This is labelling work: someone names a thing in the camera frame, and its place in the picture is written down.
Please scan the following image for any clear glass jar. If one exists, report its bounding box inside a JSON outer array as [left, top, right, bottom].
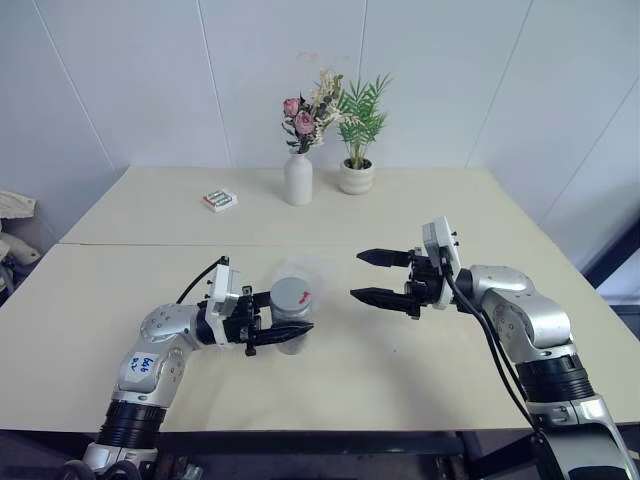
[[272, 312, 314, 357]]

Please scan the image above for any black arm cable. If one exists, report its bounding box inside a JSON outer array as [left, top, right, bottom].
[[439, 257, 549, 451], [175, 255, 232, 304]]

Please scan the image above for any black table frame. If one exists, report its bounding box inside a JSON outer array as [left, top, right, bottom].
[[149, 428, 481, 480]]

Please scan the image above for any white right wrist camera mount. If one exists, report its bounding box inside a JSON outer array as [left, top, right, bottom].
[[421, 215, 464, 311]]

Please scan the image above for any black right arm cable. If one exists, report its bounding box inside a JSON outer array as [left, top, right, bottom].
[[439, 257, 549, 451]]

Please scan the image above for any white ceramic plant pot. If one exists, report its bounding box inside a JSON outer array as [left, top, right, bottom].
[[338, 157, 376, 196]]

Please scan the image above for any grey jar lid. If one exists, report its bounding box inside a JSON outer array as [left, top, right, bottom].
[[269, 276, 322, 322]]

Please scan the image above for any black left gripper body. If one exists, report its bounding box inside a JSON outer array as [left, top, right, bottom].
[[222, 285, 266, 358]]

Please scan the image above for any beige crumpled cloth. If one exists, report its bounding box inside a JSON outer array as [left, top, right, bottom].
[[0, 189, 42, 281]]

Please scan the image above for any white ribbed ceramic vase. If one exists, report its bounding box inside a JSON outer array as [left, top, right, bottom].
[[283, 153, 315, 207]]

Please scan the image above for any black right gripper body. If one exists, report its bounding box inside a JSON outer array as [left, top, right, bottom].
[[402, 246, 447, 320]]

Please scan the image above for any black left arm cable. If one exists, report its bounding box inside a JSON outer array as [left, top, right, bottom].
[[175, 255, 232, 304]]

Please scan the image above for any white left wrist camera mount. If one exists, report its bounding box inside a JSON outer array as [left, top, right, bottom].
[[203, 264, 242, 348]]

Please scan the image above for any dried pink flower bouquet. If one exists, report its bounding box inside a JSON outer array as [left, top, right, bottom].
[[280, 66, 359, 156]]

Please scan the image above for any dark furniture frame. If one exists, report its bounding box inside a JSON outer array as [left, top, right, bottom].
[[581, 214, 640, 317]]

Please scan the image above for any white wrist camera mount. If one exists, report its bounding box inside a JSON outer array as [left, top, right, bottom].
[[203, 264, 242, 348], [421, 215, 464, 311]]

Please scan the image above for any green fern plant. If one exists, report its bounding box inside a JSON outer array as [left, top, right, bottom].
[[335, 73, 393, 170]]

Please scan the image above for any clear plastic cup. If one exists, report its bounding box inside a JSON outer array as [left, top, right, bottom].
[[271, 251, 344, 302]]

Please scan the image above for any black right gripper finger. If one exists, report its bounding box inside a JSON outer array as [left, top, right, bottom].
[[355, 247, 415, 270], [349, 287, 417, 312]]

